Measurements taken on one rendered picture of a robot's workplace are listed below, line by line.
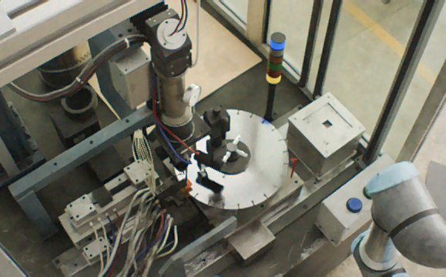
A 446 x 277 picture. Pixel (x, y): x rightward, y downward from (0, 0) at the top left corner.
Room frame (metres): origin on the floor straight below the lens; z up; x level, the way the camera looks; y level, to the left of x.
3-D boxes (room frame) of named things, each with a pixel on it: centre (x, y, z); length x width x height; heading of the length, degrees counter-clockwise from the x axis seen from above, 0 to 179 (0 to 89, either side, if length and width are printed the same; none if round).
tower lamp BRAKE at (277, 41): (1.11, -0.14, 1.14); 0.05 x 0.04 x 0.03; 38
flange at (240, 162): (0.83, -0.02, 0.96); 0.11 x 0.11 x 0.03
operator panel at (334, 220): (0.77, -0.43, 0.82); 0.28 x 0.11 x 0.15; 128
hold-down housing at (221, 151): (0.77, 0.02, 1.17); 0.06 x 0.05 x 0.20; 119
